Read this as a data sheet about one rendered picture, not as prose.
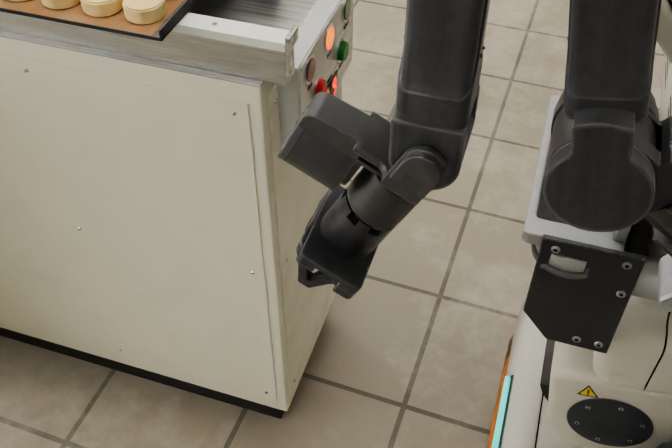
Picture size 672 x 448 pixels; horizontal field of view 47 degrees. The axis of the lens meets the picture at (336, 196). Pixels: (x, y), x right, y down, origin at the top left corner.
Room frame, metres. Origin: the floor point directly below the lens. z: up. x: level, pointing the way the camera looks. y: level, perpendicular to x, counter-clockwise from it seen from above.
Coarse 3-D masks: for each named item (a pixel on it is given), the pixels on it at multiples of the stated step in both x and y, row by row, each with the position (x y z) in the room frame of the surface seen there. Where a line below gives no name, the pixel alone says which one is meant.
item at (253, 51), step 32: (32, 32) 0.87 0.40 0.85; (64, 32) 0.85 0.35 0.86; (96, 32) 0.84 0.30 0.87; (192, 32) 0.80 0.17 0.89; (224, 32) 0.78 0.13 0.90; (256, 32) 0.78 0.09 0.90; (288, 32) 0.78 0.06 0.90; (192, 64) 0.80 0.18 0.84; (224, 64) 0.79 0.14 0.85; (256, 64) 0.77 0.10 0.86; (288, 64) 0.77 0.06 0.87
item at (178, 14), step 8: (184, 0) 0.86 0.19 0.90; (192, 0) 0.84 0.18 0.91; (0, 8) 0.83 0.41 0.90; (184, 8) 0.82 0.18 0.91; (32, 16) 0.82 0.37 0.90; (40, 16) 0.81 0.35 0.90; (48, 16) 0.81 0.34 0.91; (176, 16) 0.80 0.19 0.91; (72, 24) 0.80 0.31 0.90; (80, 24) 0.80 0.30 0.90; (88, 24) 0.79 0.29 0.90; (168, 24) 0.78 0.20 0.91; (176, 24) 0.80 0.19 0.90; (112, 32) 0.78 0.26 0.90; (120, 32) 0.78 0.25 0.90; (128, 32) 0.78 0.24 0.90; (160, 32) 0.77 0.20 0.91; (168, 32) 0.78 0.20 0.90; (160, 40) 0.76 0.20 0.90
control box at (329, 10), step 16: (320, 0) 0.97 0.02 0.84; (336, 0) 0.97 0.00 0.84; (352, 0) 1.02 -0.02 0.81; (320, 16) 0.92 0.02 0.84; (336, 16) 0.94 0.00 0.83; (352, 16) 1.02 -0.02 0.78; (304, 32) 0.88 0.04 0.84; (320, 32) 0.89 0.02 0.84; (336, 32) 0.95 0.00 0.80; (352, 32) 1.02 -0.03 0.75; (304, 48) 0.84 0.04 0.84; (320, 48) 0.88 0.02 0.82; (336, 48) 0.95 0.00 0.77; (352, 48) 1.02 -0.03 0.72; (304, 64) 0.82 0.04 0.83; (320, 64) 0.88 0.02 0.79; (336, 64) 0.95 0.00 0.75; (304, 80) 0.82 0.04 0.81; (336, 80) 0.94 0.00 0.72; (288, 96) 0.80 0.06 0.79; (304, 96) 0.82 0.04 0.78; (288, 112) 0.80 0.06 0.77; (288, 128) 0.80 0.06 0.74
